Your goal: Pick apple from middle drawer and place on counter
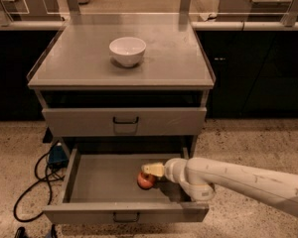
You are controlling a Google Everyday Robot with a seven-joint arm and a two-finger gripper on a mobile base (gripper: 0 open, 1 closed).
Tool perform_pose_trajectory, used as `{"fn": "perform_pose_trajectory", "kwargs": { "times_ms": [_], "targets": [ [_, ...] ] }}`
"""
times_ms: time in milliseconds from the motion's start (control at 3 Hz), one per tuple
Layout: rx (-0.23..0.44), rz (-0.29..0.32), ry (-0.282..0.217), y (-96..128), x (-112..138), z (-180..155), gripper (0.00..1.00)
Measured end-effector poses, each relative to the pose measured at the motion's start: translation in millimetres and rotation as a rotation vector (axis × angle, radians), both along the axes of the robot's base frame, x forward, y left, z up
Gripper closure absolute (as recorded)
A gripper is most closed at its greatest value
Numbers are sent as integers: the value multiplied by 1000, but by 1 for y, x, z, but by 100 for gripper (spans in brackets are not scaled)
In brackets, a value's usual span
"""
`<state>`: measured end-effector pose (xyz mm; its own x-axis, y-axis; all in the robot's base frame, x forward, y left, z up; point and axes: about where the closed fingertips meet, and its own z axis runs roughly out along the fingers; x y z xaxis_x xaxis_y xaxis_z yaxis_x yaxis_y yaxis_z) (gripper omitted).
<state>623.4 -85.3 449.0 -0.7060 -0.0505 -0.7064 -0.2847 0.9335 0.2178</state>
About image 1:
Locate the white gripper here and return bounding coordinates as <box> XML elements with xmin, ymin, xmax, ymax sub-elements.
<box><xmin>141</xmin><ymin>158</ymin><xmax>188</xmax><ymax>183</ymax></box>

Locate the red apple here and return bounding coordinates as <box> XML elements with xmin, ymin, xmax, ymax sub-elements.
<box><xmin>137</xmin><ymin>172</ymin><xmax>156</xmax><ymax>189</ymax></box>

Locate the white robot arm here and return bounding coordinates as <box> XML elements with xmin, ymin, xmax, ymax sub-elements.
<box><xmin>141</xmin><ymin>158</ymin><xmax>298</xmax><ymax>218</ymax></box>

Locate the open grey middle drawer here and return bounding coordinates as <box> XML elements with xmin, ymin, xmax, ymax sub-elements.
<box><xmin>44</xmin><ymin>149</ymin><xmax>209</xmax><ymax>224</ymax></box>

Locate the grey metal drawer cabinet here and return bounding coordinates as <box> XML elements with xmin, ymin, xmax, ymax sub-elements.
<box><xmin>26</xmin><ymin>13</ymin><xmax>217</xmax><ymax>225</ymax></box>

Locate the closed grey top drawer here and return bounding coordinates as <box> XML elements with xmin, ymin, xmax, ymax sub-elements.
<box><xmin>43</xmin><ymin>107</ymin><xmax>207</xmax><ymax>137</ymax></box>

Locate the blue power box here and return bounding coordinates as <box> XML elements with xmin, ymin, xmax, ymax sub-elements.
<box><xmin>48</xmin><ymin>143</ymin><xmax>69</xmax><ymax>169</ymax></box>

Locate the white ceramic bowl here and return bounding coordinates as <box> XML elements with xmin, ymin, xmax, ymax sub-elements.
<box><xmin>109</xmin><ymin>37</ymin><xmax>146</xmax><ymax>67</ymax></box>

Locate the black shoe tip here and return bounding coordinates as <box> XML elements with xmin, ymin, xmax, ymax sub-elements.
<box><xmin>14</xmin><ymin>227</ymin><xmax>29</xmax><ymax>238</ymax></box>

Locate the left background steel table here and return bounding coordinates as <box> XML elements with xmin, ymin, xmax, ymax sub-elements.
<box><xmin>0</xmin><ymin>0</ymin><xmax>62</xmax><ymax>21</ymax></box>

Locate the black middle drawer handle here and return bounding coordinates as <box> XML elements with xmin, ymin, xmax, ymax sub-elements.
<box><xmin>112</xmin><ymin>212</ymin><xmax>140</xmax><ymax>223</ymax></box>

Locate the black drawer handle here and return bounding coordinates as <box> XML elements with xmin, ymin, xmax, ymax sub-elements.
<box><xmin>112</xmin><ymin>116</ymin><xmax>139</xmax><ymax>125</ymax></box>
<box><xmin>112</xmin><ymin>212</ymin><xmax>140</xmax><ymax>223</ymax></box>

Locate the black top drawer handle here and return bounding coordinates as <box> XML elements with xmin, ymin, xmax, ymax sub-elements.
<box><xmin>112</xmin><ymin>116</ymin><xmax>139</xmax><ymax>125</ymax></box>

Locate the black floor cable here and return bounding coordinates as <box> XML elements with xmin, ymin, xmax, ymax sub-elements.
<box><xmin>12</xmin><ymin>151</ymin><xmax>66</xmax><ymax>223</ymax></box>

